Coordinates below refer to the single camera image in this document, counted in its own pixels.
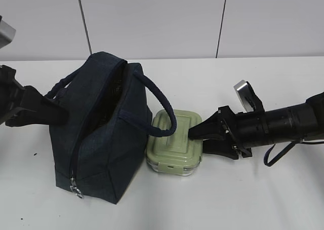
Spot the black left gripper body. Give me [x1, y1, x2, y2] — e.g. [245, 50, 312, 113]
[1, 65, 26, 124]

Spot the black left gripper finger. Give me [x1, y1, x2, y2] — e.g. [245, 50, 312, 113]
[21, 86, 69, 125]
[5, 114, 51, 127]

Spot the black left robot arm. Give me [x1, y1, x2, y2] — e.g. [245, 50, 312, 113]
[1, 65, 69, 127]

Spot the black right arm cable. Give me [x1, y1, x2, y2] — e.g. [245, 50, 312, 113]
[263, 140, 324, 167]

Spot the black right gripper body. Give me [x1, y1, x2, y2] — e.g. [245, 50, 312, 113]
[218, 106, 265, 157]

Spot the navy blue lunch bag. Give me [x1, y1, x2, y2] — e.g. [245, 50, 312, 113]
[46, 52, 177, 204]

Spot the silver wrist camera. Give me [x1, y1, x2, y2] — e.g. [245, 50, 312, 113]
[0, 16, 16, 48]
[234, 80, 264, 112]

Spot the green lidded glass container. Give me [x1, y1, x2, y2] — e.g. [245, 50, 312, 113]
[146, 110, 203, 176]

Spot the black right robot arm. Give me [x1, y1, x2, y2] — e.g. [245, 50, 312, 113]
[188, 93, 323, 167]

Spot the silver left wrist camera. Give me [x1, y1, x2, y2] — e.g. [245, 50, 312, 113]
[0, 16, 16, 48]

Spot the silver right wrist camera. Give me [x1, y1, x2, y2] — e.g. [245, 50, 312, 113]
[234, 80, 264, 112]

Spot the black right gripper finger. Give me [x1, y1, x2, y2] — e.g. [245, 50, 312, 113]
[203, 139, 253, 160]
[188, 111, 225, 141]

